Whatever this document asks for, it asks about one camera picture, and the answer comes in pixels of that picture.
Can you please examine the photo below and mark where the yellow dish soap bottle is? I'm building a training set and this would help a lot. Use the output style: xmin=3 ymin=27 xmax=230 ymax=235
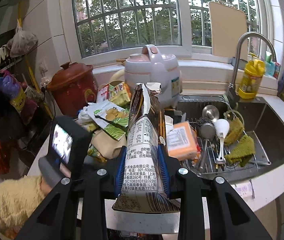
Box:
xmin=238 ymin=53 xmax=265 ymax=100

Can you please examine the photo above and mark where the white pink rice cooker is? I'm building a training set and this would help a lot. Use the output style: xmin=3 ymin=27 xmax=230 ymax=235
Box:
xmin=125 ymin=44 xmax=182 ymax=108

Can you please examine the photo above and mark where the steel sink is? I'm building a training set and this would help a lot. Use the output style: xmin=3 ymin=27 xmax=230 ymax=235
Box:
xmin=177 ymin=95 xmax=284 ymax=181

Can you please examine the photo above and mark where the wooden cutting board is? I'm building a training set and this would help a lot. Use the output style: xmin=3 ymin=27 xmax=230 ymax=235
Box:
xmin=209 ymin=2 xmax=248 ymax=58

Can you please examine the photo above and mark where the left cream sleeve forearm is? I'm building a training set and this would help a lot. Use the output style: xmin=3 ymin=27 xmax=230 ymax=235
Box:
xmin=0 ymin=176 xmax=46 ymax=239

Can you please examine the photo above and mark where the orange labelled box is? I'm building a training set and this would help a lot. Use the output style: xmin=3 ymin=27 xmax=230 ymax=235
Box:
xmin=166 ymin=121 xmax=201 ymax=161

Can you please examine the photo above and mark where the red ceramic stew pot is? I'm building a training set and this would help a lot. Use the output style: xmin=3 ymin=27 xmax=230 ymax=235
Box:
xmin=46 ymin=62 xmax=98 ymax=117

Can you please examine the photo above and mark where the dark tall snack bag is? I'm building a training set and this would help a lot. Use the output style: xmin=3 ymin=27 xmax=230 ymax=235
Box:
xmin=112 ymin=83 xmax=179 ymax=214

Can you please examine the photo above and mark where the green white cookie bag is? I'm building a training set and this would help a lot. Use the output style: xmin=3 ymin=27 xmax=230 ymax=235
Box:
xmin=83 ymin=100 xmax=129 ymax=141

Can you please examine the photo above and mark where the green dish cloth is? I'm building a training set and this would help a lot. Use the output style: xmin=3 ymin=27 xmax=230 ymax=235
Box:
xmin=224 ymin=117 xmax=255 ymax=167

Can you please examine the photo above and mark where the wire dish rack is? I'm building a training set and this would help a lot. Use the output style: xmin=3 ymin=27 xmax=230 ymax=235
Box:
xmin=180 ymin=118 xmax=271 ymax=179

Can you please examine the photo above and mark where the white ladle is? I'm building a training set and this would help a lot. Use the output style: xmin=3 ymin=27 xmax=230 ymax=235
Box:
xmin=214 ymin=119 xmax=230 ymax=165

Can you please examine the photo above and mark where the left hand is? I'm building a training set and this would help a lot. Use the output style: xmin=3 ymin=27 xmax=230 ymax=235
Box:
xmin=41 ymin=178 xmax=52 ymax=196

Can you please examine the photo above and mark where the steel kitchen faucet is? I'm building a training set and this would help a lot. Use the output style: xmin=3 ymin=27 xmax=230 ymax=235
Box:
xmin=226 ymin=31 xmax=277 ymax=106

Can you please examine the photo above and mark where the steel ladle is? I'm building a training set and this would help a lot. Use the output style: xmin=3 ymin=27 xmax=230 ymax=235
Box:
xmin=198 ymin=105 xmax=219 ymax=173

